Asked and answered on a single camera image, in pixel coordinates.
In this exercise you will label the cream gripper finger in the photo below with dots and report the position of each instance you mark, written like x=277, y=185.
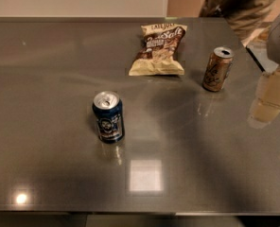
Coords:
x=266, y=105

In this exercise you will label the orange soda can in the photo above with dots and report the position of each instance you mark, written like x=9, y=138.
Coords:
x=218, y=68

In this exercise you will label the blue pepsi can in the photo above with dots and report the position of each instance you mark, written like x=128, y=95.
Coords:
x=108, y=109

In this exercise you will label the dark side table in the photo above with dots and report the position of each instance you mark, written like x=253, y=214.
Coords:
x=258, y=50

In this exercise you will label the person in khaki clothes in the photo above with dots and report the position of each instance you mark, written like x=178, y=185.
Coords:
x=243, y=16

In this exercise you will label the beige brown chip bag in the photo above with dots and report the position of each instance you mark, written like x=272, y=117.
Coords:
x=157, y=55

